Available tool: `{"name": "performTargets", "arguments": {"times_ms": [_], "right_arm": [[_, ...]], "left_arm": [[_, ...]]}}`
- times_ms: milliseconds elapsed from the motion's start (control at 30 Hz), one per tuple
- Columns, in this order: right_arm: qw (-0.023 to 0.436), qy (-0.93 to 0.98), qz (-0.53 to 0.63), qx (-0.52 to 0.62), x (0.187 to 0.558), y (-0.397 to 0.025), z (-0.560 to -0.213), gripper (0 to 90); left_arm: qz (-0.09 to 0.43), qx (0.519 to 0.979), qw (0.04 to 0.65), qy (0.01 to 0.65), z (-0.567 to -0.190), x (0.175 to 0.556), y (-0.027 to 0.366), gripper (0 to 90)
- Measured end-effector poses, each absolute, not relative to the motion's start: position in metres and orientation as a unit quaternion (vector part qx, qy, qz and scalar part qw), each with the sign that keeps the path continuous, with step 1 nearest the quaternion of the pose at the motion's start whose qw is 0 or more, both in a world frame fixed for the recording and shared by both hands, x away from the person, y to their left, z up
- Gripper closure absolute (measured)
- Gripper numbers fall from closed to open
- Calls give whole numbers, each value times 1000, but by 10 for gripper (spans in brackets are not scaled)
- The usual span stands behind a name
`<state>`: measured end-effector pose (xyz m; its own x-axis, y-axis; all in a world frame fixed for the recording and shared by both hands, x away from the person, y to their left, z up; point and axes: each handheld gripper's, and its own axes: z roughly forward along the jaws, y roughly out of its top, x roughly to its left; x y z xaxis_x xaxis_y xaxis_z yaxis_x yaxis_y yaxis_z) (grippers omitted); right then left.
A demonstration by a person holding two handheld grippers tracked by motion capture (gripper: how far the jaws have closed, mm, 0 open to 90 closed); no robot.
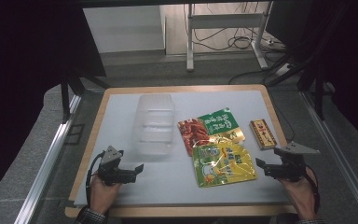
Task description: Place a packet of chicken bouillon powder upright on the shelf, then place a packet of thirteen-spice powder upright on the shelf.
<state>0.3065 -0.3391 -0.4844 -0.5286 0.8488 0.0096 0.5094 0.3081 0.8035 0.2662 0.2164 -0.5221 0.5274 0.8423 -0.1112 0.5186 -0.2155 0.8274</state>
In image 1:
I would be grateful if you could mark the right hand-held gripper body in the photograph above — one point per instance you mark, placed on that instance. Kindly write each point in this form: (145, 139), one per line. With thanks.
(292, 165)

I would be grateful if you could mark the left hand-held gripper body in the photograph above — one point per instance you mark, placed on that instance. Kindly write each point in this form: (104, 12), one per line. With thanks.
(115, 172)

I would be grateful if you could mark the yellow spout pouch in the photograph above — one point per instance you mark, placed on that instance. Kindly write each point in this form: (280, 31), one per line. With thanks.
(223, 165)

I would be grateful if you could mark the clear plastic container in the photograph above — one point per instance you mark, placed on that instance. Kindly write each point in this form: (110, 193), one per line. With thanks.
(154, 124)

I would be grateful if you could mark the green and red food packet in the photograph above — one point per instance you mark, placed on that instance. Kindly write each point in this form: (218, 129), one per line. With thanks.
(209, 129)

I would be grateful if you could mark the person's left hand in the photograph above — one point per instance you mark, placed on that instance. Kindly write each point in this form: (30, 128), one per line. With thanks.
(101, 194)

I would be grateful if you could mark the person's right hand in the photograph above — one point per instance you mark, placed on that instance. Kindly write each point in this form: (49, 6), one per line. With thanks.
(301, 196)

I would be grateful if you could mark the black stand legs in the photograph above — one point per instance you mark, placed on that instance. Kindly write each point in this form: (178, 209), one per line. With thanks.
(70, 93)
(318, 90)

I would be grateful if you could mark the white power strip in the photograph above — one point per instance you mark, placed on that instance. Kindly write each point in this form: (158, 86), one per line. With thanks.
(284, 70)

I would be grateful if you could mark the black curtain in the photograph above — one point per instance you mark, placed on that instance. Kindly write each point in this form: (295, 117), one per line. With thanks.
(351, 62)
(28, 62)

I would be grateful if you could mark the aluminium rail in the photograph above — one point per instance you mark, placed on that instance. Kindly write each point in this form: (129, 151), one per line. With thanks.
(338, 155)
(46, 161)

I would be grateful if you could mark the small black floor frame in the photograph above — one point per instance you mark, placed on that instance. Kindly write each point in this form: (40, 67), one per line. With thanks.
(74, 134)

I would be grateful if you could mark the white metal desk frame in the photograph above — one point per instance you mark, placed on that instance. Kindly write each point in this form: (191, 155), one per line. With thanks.
(223, 21)

